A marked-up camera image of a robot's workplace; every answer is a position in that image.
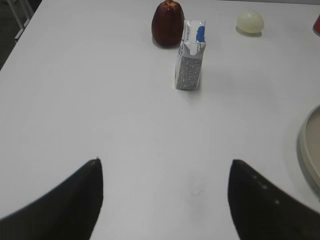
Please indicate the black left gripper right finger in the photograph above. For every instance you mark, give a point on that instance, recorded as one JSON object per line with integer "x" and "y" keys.
{"x": 262, "y": 211}

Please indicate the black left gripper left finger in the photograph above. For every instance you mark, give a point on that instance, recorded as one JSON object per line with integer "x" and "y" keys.
{"x": 68, "y": 212}

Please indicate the white blue milk carton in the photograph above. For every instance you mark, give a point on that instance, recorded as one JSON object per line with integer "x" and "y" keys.
{"x": 190, "y": 55}

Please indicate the beige ceramic plate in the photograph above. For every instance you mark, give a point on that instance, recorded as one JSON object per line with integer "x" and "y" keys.
{"x": 308, "y": 149}

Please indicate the red soda can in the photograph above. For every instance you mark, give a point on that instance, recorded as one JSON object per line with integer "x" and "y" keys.
{"x": 316, "y": 26}

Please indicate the pale round egg-like ball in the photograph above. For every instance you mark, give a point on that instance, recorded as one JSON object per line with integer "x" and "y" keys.
{"x": 250, "y": 21}

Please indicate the grey metal table leg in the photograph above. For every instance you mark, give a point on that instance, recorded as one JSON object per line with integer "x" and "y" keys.
{"x": 23, "y": 13}

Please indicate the dark red wax apple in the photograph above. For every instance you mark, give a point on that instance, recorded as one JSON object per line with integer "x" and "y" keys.
{"x": 168, "y": 24}

